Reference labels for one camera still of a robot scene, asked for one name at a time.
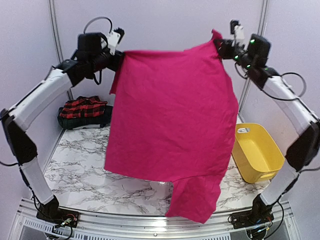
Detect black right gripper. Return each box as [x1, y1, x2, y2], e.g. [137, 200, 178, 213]
[213, 39, 255, 71]

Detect red black plaid shirt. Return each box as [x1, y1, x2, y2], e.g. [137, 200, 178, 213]
[59, 95, 108, 119]

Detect pink garment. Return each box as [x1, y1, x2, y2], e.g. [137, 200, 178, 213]
[104, 30, 238, 224]

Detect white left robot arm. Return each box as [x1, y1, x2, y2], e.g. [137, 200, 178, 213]
[0, 17, 125, 223]

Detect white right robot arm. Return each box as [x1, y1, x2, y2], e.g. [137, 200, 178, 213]
[213, 34, 320, 224]

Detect yellow laundry basket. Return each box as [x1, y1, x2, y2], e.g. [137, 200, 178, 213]
[232, 123, 285, 184]

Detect dark green plaid garment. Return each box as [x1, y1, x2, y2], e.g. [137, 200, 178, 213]
[57, 105, 113, 130]

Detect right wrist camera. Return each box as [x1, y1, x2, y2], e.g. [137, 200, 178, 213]
[230, 19, 245, 47]

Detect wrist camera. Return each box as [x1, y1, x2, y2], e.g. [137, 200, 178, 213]
[230, 19, 245, 47]
[106, 27, 125, 56]

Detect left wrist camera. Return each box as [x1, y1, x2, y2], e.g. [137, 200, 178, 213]
[106, 27, 125, 56]

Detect right corner wall post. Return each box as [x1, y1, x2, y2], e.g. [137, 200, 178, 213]
[238, 0, 270, 122]

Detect corner wall post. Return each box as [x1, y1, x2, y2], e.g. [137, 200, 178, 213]
[238, 0, 270, 122]
[47, 0, 74, 101]

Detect left corner wall post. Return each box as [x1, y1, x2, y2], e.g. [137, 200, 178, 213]
[47, 0, 74, 101]

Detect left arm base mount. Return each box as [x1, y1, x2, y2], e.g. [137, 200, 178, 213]
[36, 208, 80, 228]

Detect aluminium front rail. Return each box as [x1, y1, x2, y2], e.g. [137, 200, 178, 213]
[14, 197, 295, 240]

